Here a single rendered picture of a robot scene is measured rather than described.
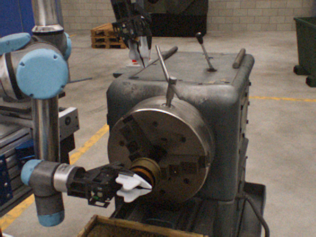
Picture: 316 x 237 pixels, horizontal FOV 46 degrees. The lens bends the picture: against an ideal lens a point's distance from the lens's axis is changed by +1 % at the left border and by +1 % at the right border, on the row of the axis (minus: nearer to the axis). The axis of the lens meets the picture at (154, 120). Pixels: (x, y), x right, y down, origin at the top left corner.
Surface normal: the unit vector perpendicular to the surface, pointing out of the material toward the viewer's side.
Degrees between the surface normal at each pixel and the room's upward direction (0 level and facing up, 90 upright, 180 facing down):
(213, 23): 90
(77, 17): 90
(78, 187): 0
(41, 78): 89
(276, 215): 0
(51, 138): 92
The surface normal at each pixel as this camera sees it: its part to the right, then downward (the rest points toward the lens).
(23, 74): 0.40, 0.31
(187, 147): -0.33, 0.36
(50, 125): 0.60, 0.31
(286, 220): -0.04, -0.93
